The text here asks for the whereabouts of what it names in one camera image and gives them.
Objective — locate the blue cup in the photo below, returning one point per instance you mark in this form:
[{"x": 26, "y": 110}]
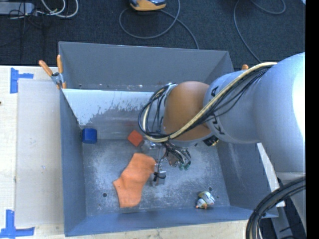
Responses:
[{"x": 89, "y": 136}]

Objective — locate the small white toy duck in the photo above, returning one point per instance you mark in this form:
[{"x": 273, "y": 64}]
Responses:
[{"x": 201, "y": 204}]

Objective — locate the grey metal bin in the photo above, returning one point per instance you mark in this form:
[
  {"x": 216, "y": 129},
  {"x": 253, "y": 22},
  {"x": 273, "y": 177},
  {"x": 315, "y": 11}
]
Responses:
[{"x": 194, "y": 173}]

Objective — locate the red-orange block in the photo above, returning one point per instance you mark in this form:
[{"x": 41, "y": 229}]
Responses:
[{"x": 135, "y": 138}]

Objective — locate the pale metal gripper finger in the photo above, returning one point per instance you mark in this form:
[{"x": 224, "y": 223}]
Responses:
[
  {"x": 162, "y": 174},
  {"x": 158, "y": 182}
]

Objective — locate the orange cloth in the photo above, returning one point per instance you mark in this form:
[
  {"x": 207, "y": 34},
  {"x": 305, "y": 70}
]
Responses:
[{"x": 132, "y": 180}]

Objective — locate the large white toy duck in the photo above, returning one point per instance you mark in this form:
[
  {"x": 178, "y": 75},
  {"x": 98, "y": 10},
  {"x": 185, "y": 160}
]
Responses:
[{"x": 207, "y": 197}]

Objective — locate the pale flat board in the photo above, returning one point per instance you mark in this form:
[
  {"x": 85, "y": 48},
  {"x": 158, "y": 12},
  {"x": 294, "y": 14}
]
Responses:
[{"x": 37, "y": 146}]

